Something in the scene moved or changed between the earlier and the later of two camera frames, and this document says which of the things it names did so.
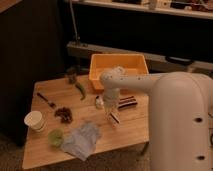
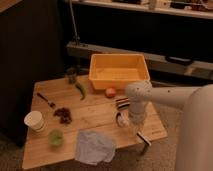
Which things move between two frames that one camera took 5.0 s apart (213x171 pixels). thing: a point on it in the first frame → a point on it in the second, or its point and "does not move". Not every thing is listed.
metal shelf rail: [154, 60] does not move
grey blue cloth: [82, 141] → [94, 148]
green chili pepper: [79, 86] does not move
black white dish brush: [113, 117] → [122, 119]
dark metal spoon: [48, 102] does not move
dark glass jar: [72, 76] does not move
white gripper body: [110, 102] → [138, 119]
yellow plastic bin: [102, 63] does not move
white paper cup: [34, 119] does not move
